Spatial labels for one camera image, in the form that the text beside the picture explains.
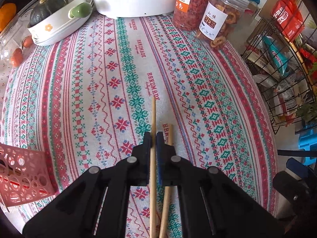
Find black wire storage rack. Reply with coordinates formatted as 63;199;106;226
242;0;316;134

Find white ceramic baking dish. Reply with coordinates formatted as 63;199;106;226
28;0;94;46

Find pink plastic basket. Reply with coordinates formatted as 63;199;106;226
1;143;56;208

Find orange tangerine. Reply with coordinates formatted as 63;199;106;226
0;3;17;31

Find wooden chopstick on table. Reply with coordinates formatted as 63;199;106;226
156;124;175;237

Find jar of dried hawthorn rings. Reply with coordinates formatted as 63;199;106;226
196;0;249;49

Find dark green pumpkin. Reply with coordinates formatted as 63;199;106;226
29;0;69;27

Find jar of red dried fruit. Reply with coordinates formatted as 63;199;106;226
173;0;209;31

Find glass jar with wooden lid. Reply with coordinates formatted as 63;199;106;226
1;10;33;68

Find green leafy vegetables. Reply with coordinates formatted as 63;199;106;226
295;61;317;125

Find patterned striped tablecloth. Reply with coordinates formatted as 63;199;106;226
0;13;280;238

